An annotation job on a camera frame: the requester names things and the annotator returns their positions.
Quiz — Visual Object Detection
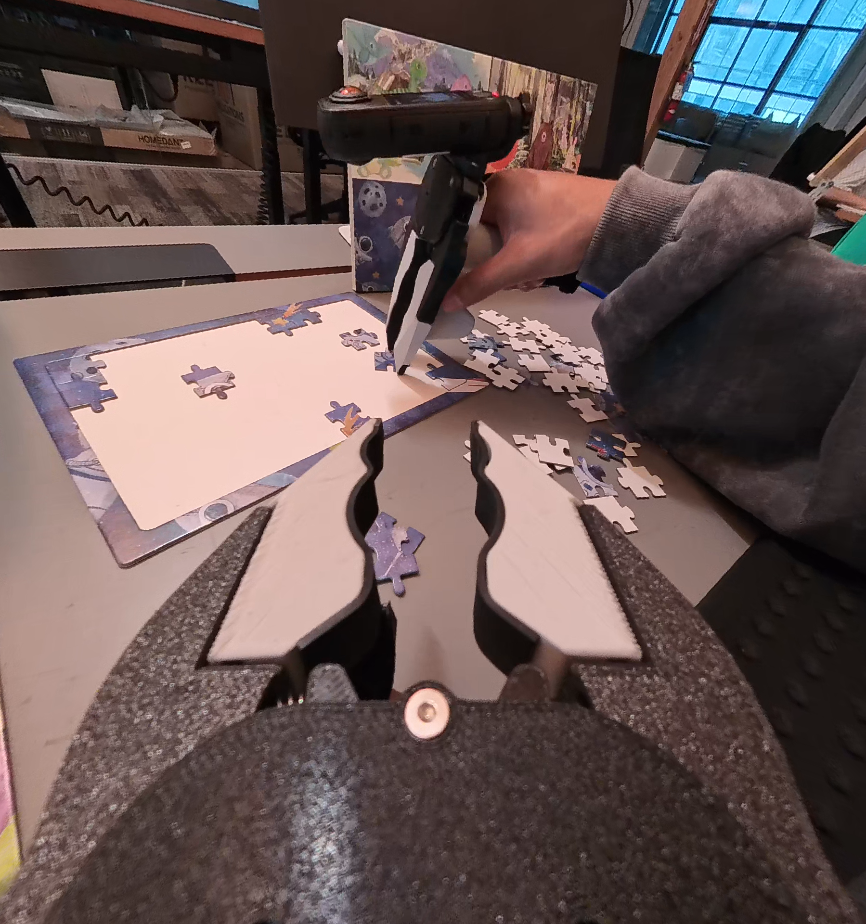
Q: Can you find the flat cardboard box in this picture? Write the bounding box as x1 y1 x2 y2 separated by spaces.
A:
0 108 217 156

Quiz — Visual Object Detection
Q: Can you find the person's right forearm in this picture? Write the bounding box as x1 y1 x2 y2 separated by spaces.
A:
577 165 866 578

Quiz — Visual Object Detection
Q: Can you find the dark perforated panel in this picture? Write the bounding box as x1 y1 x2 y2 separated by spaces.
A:
696 538 866 882

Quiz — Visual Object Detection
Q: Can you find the dark grey desk flap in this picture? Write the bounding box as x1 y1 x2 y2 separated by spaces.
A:
0 243 235 293

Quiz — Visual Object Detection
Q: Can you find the black coiled cable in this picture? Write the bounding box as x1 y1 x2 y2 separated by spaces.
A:
7 162 148 228

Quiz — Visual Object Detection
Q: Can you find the blue white puzzle piece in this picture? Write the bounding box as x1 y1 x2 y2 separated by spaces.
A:
426 361 488 392

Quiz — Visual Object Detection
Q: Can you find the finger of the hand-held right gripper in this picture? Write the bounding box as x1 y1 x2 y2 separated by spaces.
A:
386 232 431 358
397 261 453 378

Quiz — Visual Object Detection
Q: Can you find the purple grey puzzle piece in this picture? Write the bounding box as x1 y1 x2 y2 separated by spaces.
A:
180 363 237 400

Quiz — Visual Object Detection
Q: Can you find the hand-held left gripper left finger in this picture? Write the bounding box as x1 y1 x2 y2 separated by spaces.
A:
207 419 385 670

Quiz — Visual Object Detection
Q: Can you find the grey desk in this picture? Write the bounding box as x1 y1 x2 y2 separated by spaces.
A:
0 224 759 831

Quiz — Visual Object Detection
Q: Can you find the illustrated puzzle box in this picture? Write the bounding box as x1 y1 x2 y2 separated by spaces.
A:
340 18 598 293

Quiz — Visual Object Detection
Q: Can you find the person's right hand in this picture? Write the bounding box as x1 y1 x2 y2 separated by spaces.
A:
440 169 618 313

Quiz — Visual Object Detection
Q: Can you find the black metal shelving rack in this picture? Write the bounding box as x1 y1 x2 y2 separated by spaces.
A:
0 0 347 228

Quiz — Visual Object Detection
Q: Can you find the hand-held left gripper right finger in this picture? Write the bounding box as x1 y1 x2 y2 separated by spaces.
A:
469 421 643 695

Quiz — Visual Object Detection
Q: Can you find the blue framed puzzle board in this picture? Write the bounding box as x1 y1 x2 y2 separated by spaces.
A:
14 291 491 569

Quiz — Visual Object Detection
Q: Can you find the large window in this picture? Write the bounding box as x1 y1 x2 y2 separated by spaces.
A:
620 0 866 124

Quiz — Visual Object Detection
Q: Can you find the brown cardboard box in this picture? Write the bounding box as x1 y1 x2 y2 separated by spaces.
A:
173 76 264 170

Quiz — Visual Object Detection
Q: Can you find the pile of jigsaw puzzle pieces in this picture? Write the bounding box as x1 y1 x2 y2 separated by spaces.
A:
462 309 668 535

